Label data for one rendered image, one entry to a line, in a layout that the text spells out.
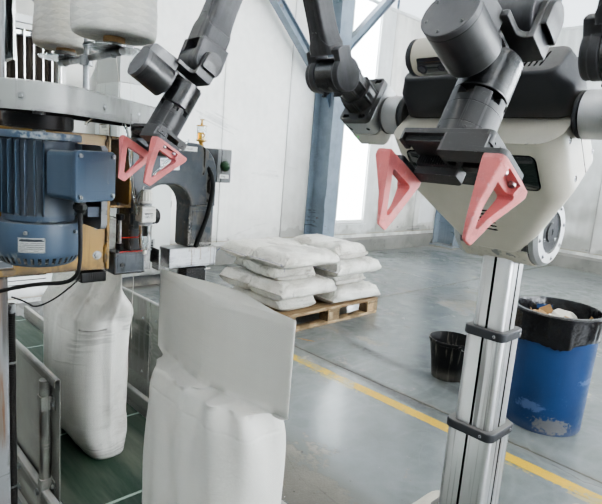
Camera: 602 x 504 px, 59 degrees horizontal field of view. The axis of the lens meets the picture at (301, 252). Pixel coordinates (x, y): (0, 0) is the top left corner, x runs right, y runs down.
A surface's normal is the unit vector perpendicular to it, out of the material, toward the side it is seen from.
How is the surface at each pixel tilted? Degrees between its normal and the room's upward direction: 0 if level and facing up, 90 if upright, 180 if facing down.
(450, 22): 60
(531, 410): 93
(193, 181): 90
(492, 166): 82
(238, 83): 90
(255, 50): 90
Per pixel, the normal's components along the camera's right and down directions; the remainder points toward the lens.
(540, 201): -0.61, 0.68
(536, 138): -0.40, -0.72
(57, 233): 0.77, 0.18
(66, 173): -0.38, 0.13
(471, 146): -0.59, -0.44
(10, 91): -0.07, 0.17
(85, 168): 0.93, 0.14
